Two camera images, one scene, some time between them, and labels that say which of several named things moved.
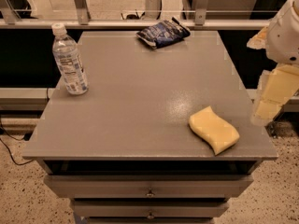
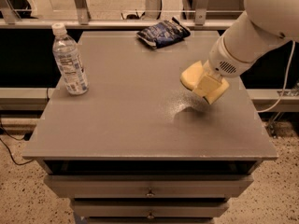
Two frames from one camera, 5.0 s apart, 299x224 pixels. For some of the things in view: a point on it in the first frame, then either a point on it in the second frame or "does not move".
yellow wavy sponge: x=213 y=129 to x=193 y=75
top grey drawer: x=149 y=187 does not move
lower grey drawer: x=150 y=208 does not move
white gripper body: x=284 y=39 to x=221 y=61
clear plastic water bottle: x=67 y=54 does not move
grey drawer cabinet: x=124 y=152 does not move
